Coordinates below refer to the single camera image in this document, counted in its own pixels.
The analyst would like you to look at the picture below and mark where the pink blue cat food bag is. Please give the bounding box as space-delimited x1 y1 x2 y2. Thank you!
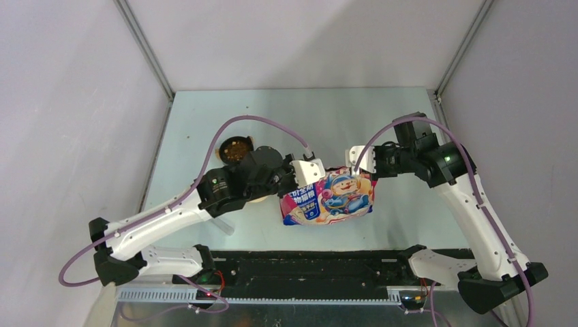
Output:
279 167 377 226

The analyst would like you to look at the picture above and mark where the translucent plastic scoop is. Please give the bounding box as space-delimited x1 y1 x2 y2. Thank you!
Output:
211 218 235 236

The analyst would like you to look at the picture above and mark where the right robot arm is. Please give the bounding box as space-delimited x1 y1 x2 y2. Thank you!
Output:
354 112 549 320

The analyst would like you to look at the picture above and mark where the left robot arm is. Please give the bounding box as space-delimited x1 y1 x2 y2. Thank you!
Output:
89 146 309 285

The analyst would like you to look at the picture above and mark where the cream cat-shaped pet bowl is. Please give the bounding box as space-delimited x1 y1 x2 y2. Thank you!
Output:
247 196 269 203

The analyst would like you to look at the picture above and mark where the brown pet food kibble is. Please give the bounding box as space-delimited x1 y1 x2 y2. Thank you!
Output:
224 141 251 163

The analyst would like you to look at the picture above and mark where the black cat-shaped pet bowl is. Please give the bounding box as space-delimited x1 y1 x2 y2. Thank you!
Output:
215 136 254 165

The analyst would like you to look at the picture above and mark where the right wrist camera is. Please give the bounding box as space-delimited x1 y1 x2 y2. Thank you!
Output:
345 145 376 174

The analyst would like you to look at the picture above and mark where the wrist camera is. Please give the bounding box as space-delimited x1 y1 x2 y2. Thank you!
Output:
290 159 326 188
345 145 376 174

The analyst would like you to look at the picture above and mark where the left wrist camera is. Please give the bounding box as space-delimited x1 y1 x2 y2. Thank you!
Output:
290 159 326 188

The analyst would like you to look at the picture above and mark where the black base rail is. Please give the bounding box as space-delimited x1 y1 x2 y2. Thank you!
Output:
205 250 422 301

